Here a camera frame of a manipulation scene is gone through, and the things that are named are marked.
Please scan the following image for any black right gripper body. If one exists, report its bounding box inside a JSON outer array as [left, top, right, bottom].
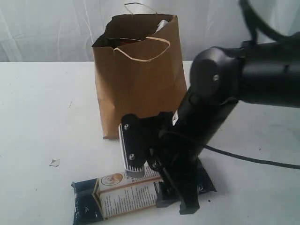
[[140, 111, 201, 183]]

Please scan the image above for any long dark noodle package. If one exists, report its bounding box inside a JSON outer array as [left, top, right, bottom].
[[71, 154, 218, 224]]

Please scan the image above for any small blue white packet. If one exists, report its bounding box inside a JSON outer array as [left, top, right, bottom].
[[156, 20, 168, 32]]

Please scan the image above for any brown pouch orange label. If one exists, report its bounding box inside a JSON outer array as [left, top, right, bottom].
[[106, 37, 141, 48]]

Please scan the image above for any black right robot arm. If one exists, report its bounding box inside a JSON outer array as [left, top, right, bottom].
[[140, 33, 300, 214]]

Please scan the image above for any brown paper bag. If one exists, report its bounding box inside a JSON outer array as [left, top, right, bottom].
[[92, 13, 187, 139]]

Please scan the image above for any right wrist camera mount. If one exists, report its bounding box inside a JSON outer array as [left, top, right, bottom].
[[119, 114, 150, 179]]

